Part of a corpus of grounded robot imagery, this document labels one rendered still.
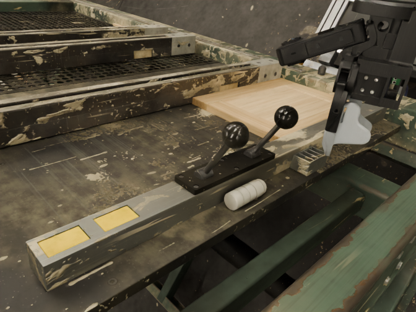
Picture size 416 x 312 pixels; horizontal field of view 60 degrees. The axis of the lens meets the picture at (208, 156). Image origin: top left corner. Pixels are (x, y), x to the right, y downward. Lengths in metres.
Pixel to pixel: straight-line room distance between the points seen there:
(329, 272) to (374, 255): 0.07
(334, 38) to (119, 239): 0.37
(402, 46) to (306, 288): 0.30
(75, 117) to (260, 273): 0.48
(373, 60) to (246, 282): 0.34
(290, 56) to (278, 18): 2.08
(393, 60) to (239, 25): 2.26
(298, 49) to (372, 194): 0.41
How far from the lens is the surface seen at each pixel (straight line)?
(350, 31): 0.50
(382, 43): 0.50
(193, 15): 3.05
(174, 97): 0.93
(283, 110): 0.57
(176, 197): 0.52
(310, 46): 0.50
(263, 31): 2.59
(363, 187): 0.82
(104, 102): 0.81
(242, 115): 0.89
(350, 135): 0.53
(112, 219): 0.48
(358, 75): 0.50
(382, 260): 0.50
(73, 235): 0.47
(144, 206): 0.50
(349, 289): 0.44
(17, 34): 1.37
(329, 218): 0.71
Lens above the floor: 1.94
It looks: 53 degrees down
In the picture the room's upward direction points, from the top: 66 degrees counter-clockwise
